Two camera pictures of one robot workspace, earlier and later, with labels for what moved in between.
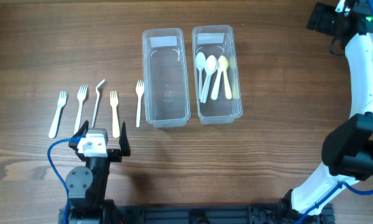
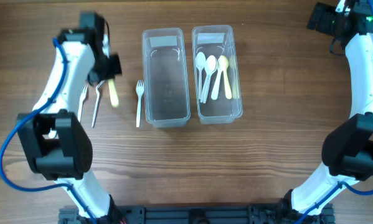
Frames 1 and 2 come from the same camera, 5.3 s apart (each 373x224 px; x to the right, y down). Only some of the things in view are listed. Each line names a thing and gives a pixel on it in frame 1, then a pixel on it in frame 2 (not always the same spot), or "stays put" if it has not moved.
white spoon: (200, 61) stays put
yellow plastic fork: (114, 102) -> (113, 93)
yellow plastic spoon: (223, 64) stays put
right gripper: (327, 12) stays put
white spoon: (211, 63) stays put
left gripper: (116, 155) -> (115, 68)
